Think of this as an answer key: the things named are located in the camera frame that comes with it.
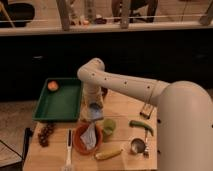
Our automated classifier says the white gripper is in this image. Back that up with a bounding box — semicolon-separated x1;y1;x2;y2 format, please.
83;83;103;107

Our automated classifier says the blue sponge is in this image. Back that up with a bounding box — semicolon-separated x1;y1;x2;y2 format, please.
89;103;103;121

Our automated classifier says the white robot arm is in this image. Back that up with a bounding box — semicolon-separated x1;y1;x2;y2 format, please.
77;58;213;171

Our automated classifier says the green cup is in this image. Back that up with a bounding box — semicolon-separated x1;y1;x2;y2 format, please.
102;118;116;142

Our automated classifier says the metal measuring cup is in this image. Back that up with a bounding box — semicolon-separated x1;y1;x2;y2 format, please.
131;138;145;154

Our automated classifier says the green plastic tray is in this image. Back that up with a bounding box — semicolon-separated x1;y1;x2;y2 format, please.
33;78;82;122

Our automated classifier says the orange bowl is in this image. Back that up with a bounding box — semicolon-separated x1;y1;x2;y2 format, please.
73;122;103;155

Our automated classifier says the orange fruit in tray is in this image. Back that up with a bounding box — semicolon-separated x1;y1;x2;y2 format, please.
47;81;59;92

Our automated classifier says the small brown block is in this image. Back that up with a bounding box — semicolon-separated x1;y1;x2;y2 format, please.
140;103;154;119

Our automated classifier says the bunch of dark grapes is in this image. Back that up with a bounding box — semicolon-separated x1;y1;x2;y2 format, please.
38;123;55;147

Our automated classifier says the metal fork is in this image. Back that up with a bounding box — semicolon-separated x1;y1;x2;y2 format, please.
143;129;149;158

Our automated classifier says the black office chair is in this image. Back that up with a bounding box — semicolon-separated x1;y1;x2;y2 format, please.
0;3;35;28

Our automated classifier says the white handled brush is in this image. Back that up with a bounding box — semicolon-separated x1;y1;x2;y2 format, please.
62;129;73;171

